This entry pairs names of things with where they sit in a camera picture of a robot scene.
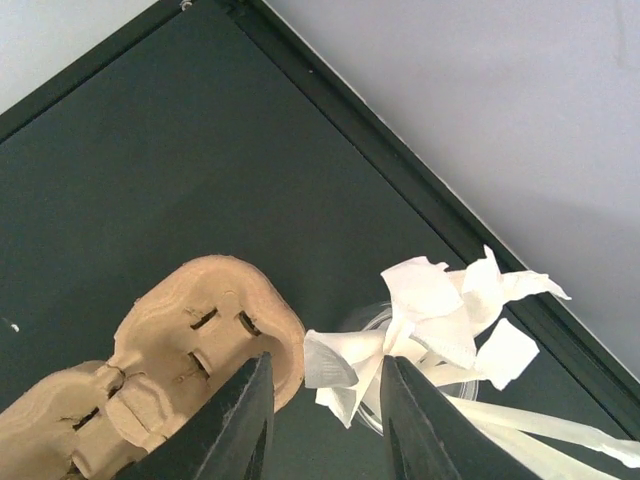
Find white straws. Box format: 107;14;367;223
304;248;639;479

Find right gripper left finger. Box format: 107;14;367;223
116;353;274;480

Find far pulp cup carrier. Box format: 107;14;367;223
1;255;305;479

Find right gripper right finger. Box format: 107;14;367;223
380;356;537;480

